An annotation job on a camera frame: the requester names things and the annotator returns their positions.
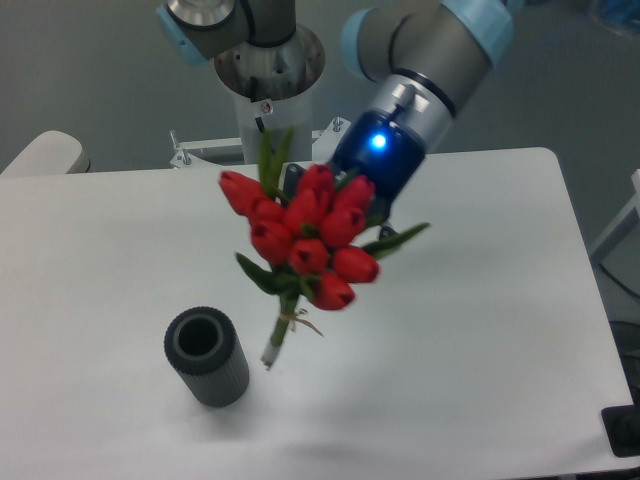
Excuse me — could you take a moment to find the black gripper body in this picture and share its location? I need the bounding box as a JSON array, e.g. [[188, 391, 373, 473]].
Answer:
[[321, 111, 426, 227]]

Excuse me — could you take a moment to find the red tulip bouquet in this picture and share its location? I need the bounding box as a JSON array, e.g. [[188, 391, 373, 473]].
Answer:
[[218, 129, 430, 368]]

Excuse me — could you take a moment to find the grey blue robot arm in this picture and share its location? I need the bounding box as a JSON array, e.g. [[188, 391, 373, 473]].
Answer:
[[156, 1, 522, 238]]

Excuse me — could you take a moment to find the dark grey ribbed vase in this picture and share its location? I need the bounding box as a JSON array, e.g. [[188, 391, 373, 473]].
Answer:
[[163, 306, 250, 408]]

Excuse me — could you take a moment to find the white chair armrest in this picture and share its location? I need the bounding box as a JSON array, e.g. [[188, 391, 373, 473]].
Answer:
[[1, 130, 91, 178]]

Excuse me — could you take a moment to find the black box at table edge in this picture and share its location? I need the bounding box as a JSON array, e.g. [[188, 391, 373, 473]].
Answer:
[[601, 405, 639, 458]]

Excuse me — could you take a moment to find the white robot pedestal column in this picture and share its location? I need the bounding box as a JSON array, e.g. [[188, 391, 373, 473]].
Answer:
[[214, 24, 325, 163]]

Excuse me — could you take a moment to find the black pedestal cable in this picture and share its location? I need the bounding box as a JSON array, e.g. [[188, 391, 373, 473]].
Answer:
[[248, 75, 269, 135]]

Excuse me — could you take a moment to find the white metal base frame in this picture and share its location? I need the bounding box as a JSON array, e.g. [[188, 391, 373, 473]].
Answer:
[[168, 116, 352, 169]]

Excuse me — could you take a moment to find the white frame at right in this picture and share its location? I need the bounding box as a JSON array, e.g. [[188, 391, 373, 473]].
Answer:
[[588, 170, 639, 264]]

